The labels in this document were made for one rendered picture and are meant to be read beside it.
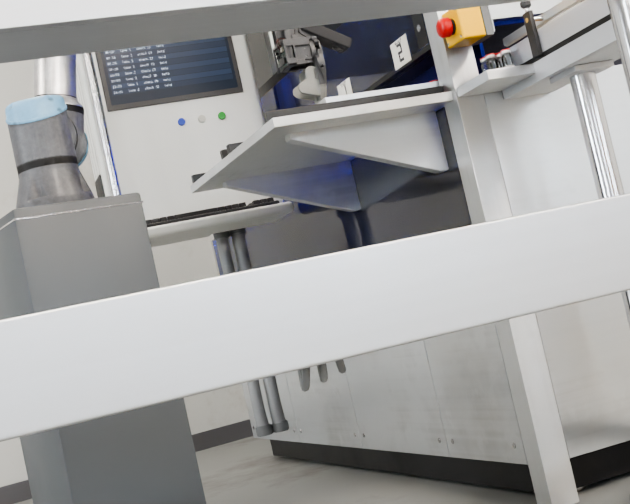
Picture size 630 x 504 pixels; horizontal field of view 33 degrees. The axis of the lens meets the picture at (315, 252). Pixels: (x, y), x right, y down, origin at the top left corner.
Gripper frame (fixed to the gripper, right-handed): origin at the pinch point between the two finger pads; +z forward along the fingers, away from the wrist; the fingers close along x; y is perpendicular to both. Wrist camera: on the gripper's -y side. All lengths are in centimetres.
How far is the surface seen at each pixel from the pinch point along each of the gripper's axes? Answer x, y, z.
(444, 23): 19.8, -21.1, -8.5
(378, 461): -87, -29, 87
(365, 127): 2.5, -7.2, 6.7
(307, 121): 11.0, 8.8, 5.2
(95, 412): 93, 72, 48
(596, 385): 12, -41, 70
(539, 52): 30.0, -34.2, 2.3
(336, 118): 10.6, 2.4, 5.4
